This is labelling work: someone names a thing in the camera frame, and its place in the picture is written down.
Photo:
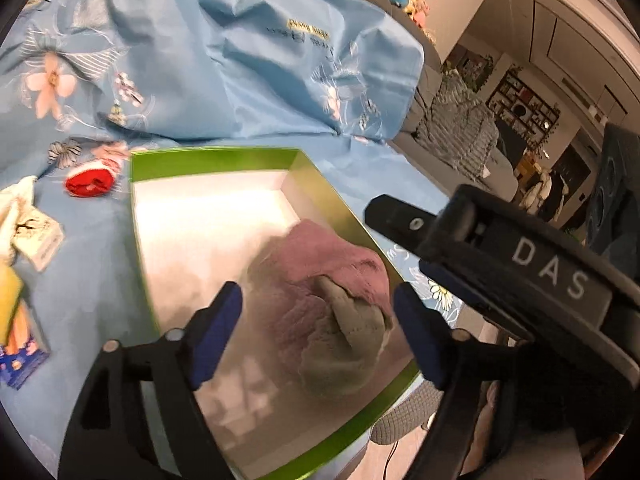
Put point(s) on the purple sock with grey toe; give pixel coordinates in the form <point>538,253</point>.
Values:
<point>320,250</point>

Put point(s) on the light blue floral bedsheet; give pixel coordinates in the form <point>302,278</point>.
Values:
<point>200,60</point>

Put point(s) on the grey sofa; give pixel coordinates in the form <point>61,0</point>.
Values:
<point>502,170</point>

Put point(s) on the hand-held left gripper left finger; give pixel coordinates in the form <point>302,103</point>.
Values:
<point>220,330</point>

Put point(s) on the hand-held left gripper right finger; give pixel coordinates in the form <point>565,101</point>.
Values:
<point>420,340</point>

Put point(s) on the yellow and blue patterned packet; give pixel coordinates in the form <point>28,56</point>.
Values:
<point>20,360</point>

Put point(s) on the red and white sock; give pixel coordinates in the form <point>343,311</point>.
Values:
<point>90,183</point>

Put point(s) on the yellow and white plush sock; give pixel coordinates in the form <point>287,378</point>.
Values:
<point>15,210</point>

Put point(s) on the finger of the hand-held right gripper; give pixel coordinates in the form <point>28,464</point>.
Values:
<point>400,220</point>
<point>452,285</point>

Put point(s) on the dark wall shelf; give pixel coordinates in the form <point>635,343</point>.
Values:
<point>525,105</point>

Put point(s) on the white ornament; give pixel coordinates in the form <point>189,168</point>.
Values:
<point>537,190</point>

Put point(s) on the dark blue panel with circles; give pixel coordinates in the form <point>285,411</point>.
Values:
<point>617,180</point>

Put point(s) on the grey fabric stool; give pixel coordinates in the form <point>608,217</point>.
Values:
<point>400,420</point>

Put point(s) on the green box with mirrored inside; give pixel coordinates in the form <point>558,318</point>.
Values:
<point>200,220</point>

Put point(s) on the grey striped cushion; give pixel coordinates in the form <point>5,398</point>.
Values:
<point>460,120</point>

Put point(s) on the green leafy plant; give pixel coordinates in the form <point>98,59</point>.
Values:
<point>475,67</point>

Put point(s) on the person's grey clothing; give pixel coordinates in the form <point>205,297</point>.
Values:
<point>545,452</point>

